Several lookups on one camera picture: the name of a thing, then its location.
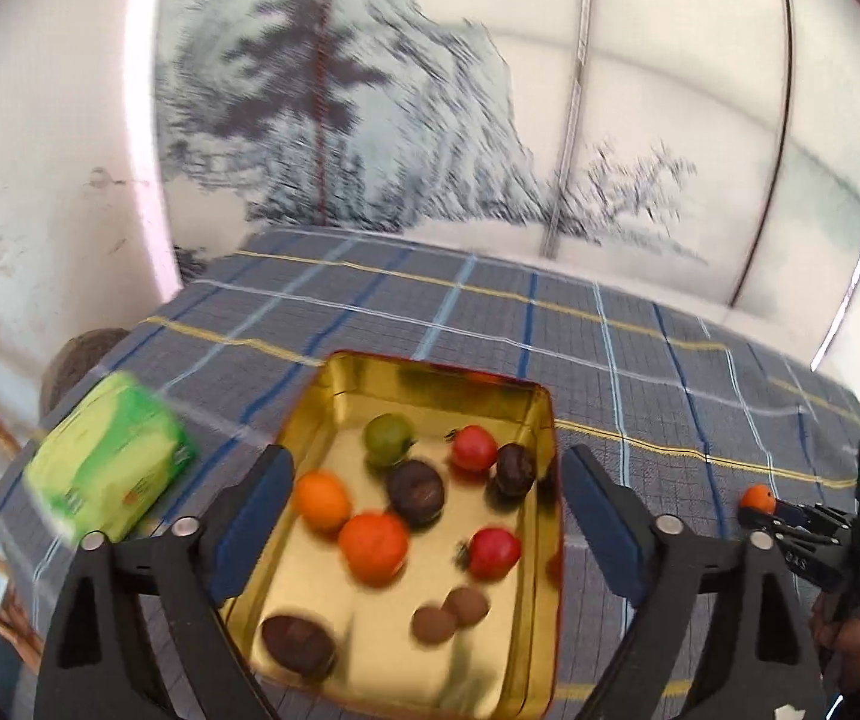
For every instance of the green tissue packet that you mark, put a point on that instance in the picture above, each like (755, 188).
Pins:
(108, 457)

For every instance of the grey plaid blanket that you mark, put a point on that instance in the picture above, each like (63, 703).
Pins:
(625, 360)

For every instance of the orange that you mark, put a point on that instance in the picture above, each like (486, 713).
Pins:
(374, 547)
(757, 499)
(323, 500)

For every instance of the brown woven stool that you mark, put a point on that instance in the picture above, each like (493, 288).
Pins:
(78, 367)

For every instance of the green lime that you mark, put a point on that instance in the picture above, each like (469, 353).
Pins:
(387, 440)

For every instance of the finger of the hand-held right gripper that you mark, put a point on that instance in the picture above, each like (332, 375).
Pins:
(805, 514)
(763, 523)

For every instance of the person's right hand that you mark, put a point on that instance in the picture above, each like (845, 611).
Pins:
(853, 652)

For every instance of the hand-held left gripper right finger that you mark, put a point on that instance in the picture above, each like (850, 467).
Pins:
(602, 521)

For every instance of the landscape wall mural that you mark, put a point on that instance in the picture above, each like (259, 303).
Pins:
(400, 90)

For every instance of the small brown round fruit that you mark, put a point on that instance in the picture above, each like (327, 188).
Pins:
(434, 624)
(467, 606)

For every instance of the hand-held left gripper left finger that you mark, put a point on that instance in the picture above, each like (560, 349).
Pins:
(257, 525)

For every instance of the dark brown passion fruit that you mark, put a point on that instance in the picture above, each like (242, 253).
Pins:
(299, 645)
(415, 491)
(514, 469)

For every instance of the red and gold tin box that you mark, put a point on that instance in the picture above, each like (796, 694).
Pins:
(340, 405)

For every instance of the red tomato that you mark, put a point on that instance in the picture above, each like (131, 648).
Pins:
(473, 448)
(494, 553)

